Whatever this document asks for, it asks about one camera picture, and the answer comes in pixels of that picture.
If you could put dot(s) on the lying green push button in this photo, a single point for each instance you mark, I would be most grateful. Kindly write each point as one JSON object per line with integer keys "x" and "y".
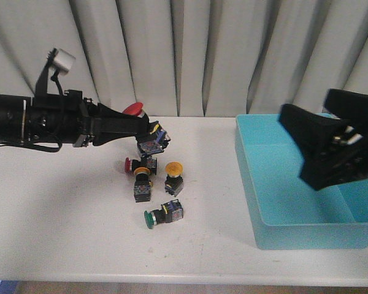
{"x": 169, "y": 212}

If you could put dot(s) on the yellow push button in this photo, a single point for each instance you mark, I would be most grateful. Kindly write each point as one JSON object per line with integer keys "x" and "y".
{"x": 174, "y": 181}
{"x": 142, "y": 185}

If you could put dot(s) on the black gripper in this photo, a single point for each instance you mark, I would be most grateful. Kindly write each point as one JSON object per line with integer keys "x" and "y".
{"x": 313, "y": 134}
{"x": 66, "y": 119}

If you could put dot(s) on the red push button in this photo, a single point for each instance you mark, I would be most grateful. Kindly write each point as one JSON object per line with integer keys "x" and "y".
{"x": 146, "y": 161}
{"x": 154, "y": 131}

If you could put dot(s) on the upright green push button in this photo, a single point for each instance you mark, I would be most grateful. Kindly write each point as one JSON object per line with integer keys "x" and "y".
{"x": 149, "y": 148}

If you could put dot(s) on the teal plastic box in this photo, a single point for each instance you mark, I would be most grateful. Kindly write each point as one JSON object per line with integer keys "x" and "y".
{"x": 285, "y": 212}

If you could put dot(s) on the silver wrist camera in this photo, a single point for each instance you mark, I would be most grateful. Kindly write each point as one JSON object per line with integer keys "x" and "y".
{"x": 61, "y": 60}

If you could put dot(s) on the lying red push button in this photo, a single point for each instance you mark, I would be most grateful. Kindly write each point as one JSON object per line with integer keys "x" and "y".
{"x": 146, "y": 161}

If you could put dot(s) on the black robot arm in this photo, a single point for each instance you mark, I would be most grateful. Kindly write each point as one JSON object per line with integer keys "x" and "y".
{"x": 13, "y": 119}

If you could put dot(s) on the lying yellow push button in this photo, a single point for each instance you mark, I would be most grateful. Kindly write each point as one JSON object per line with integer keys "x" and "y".
{"x": 142, "y": 185}

